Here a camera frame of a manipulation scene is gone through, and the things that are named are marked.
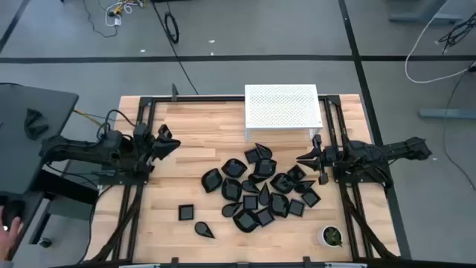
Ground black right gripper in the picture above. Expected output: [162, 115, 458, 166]
[296, 134, 338, 186]

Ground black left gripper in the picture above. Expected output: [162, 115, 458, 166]
[132, 123, 182, 175]

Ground white perforated metal shelf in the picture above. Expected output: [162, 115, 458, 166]
[244, 83, 324, 141]

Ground black computer mouse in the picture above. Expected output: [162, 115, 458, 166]
[1, 199, 26, 224]

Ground person's hand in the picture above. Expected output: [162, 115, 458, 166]
[0, 206, 25, 261]

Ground grey metal desk foot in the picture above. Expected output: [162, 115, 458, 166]
[388, 0, 465, 25]
[418, 108, 476, 121]

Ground long black floor cable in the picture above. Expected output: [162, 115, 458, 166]
[151, 0, 200, 96]

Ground black desk base frame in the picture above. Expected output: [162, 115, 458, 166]
[29, 169, 100, 246]

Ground yellow cable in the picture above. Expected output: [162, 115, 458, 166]
[73, 108, 104, 128]

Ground black aluminium table frame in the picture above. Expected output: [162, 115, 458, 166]
[84, 95, 413, 268]

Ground black cable bundle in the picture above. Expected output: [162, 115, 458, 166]
[437, 13, 476, 48]

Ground black triangular plastic part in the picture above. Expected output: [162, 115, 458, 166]
[23, 122, 50, 141]
[25, 107, 45, 127]

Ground thin black floor cable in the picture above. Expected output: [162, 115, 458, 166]
[442, 61, 476, 184]
[81, 0, 119, 39]

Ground dark grey desk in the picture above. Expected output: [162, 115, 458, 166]
[0, 82, 80, 197]

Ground white floor cable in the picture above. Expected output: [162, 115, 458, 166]
[404, 0, 476, 85]

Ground white cable bundle yellow plugs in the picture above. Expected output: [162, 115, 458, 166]
[104, 0, 145, 28]

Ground black coiled cable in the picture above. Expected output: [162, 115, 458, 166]
[164, 10, 181, 45]

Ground small plant in white pot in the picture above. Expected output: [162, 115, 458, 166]
[316, 224, 344, 249]

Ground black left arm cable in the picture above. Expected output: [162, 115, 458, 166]
[97, 109, 138, 141]

